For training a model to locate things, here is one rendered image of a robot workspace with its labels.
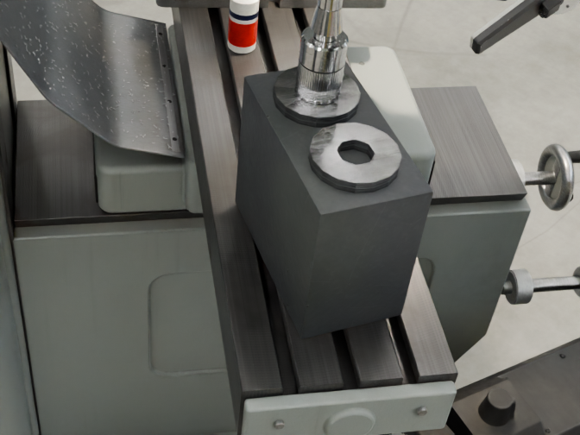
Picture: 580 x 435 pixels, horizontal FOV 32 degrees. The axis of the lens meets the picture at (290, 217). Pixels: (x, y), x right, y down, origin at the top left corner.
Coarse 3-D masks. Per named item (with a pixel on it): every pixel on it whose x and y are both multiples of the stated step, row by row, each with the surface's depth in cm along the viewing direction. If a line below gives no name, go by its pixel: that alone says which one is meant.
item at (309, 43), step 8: (304, 32) 99; (312, 32) 100; (304, 40) 99; (312, 40) 99; (336, 40) 99; (344, 40) 99; (304, 48) 99; (312, 48) 98; (320, 48) 98; (328, 48) 98; (336, 48) 98; (344, 48) 99; (320, 56) 98; (328, 56) 98; (336, 56) 99
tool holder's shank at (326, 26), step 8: (320, 0) 96; (328, 0) 95; (336, 0) 95; (320, 8) 96; (328, 8) 96; (336, 8) 96; (312, 16) 98; (320, 16) 97; (328, 16) 96; (336, 16) 96; (312, 24) 98; (320, 24) 97; (328, 24) 97; (336, 24) 97; (320, 32) 97; (328, 32) 97; (336, 32) 98; (320, 40) 98; (328, 40) 98
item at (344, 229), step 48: (288, 96) 103; (240, 144) 113; (288, 144) 100; (336, 144) 98; (384, 144) 99; (240, 192) 117; (288, 192) 100; (336, 192) 95; (384, 192) 96; (432, 192) 97; (288, 240) 103; (336, 240) 96; (384, 240) 99; (288, 288) 106; (336, 288) 102; (384, 288) 105
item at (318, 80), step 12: (300, 48) 100; (300, 60) 100; (312, 60) 99; (324, 60) 99; (336, 60) 99; (300, 72) 101; (312, 72) 100; (324, 72) 100; (336, 72) 100; (300, 84) 102; (312, 84) 101; (324, 84) 101; (336, 84) 101; (300, 96) 103; (312, 96) 102; (324, 96) 102; (336, 96) 103
